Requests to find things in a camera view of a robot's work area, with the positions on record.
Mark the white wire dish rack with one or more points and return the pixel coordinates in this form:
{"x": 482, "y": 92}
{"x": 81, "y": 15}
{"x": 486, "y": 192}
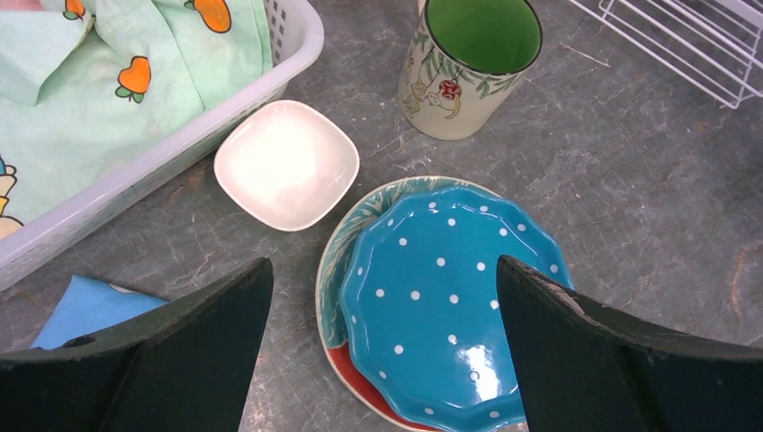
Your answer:
{"x": 715, "y": 46}

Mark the green printed cloth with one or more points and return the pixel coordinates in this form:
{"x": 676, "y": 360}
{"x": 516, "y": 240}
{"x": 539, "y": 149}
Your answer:
{"x": 86, "y": 86}

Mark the white plastic basket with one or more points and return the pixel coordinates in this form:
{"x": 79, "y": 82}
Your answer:
{"x": 296, "y": 37}

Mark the green interior mug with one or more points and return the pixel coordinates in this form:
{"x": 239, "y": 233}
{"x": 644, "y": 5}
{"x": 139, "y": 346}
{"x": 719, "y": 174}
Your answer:
{"x": 464, "y": 60}

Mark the blue dotted plate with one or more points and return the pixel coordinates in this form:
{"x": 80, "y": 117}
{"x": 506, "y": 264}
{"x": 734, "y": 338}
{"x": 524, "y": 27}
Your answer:
{"x": 421, "y": 306}

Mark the blue printed cloth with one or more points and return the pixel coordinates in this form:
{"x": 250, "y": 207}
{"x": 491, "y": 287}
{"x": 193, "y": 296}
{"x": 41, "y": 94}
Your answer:
{"x": 89, "y": 305}

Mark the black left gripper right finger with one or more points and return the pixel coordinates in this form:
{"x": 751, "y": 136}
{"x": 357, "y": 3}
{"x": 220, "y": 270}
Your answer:
{"x": 582, "y": 365}

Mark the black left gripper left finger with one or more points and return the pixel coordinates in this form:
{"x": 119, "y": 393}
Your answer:
{"x": 184, "y": 366}

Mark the teal rimmed red plate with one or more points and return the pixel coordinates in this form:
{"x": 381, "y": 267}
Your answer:
{"x": 333, "y": 266}

